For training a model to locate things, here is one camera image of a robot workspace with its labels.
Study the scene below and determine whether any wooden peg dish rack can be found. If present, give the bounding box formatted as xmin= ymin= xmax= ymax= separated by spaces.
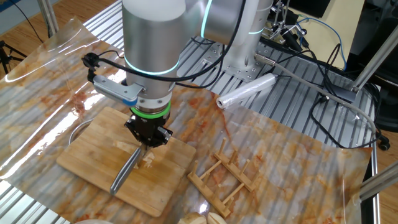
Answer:
xmin=187 ymin=138 xmax=261 ymax=218

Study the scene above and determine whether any marble pattern plastic mat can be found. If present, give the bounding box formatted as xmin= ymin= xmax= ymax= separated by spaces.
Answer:
xmin=0 ymin=17 xmax=373 ymax=224

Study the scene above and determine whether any black camera cable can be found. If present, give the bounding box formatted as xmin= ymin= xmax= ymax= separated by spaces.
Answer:
xmin=81 ymin=0 xmax=248 ymax=83

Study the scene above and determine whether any long lotus root strip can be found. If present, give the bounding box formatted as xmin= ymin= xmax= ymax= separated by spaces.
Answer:
xmin=112 ymin=139 xmax=141 ymax=156

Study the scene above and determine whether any clear plastic bag roll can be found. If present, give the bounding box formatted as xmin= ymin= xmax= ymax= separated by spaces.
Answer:
xmin=216 ymin=73 xmax=277 ymax=110

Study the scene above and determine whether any green ringed wrist flange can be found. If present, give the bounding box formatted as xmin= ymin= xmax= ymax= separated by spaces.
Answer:
xmin=129 ymin=93 xmax=172 ymax=120

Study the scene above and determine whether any blue cable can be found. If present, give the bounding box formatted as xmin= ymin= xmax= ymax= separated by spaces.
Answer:
xmin=295 ymin=17 xmax=348 ymax=71

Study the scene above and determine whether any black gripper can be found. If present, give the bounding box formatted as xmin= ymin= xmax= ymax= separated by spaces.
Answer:
xmin=124 ymin=113 xmax=174 ymax=147

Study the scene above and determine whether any black looped cable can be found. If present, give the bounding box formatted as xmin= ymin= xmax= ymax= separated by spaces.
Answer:
xmin=310 ymin=93 xmax=384 ymax=150

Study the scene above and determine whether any black equipment box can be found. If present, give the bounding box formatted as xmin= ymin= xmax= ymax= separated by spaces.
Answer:
xmin=290 ymin=0 xmax=331 ymax=19

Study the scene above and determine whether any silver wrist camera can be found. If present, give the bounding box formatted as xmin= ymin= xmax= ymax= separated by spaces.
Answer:
xmin=91 ymin=74 xmax=146 ymax=107

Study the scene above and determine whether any aluminium frame post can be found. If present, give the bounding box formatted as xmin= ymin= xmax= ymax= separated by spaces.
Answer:
xmin=359 ymin=161 xmax=398 ymax=202
xmin=37 ymin=0 xmax=60 ymax=39
xmin=351 ymin=23 xmax=398 ymax=94

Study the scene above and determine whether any beige panel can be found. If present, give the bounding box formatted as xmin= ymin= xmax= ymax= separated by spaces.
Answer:
xmin=294 ymin=0 xmax=366 ymax=71

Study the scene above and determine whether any black tripod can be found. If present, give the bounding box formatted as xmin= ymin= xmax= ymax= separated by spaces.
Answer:
xmin=0 ymin=40 xmax=28 ymax=75

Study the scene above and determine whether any grey post foot bracket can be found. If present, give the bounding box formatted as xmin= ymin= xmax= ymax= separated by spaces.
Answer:
xmin=322 ymin=83 xmax=358 ymax=103

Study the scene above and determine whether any steel cleaver knife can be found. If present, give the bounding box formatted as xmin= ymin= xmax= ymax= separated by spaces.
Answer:
xmin=109 ymin=136 xmax=150 ymax=196

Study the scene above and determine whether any black and silver clamp stand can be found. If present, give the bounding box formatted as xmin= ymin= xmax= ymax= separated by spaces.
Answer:
xmin=267 ymin=0 xmax=309 ymax=54

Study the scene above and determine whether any grey hose with metal connector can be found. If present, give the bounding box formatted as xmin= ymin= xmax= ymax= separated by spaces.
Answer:
xmin=254 ymin=52 xmax=377 ymax=135

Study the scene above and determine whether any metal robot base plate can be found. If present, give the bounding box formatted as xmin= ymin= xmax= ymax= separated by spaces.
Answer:
xmin=198 ymin=40 xmax=271 ymax=83

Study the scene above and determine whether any bamboo cutting board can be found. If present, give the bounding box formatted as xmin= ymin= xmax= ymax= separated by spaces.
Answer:
xmin=56 ymin=106 xmax=197 ymax=218

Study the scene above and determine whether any black caster wheel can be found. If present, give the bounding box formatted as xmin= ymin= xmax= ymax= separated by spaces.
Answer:
xmin=377 ymin=136 xmax=392 ymax=152

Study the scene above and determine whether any black office chair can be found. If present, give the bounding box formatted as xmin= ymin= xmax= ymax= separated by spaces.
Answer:
xmin=345 ymin=0 xmax=398 ymax=133

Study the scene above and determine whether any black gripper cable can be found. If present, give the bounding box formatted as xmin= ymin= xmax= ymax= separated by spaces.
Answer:
xmin=174 ymin=37 xmax=225 ymax=90

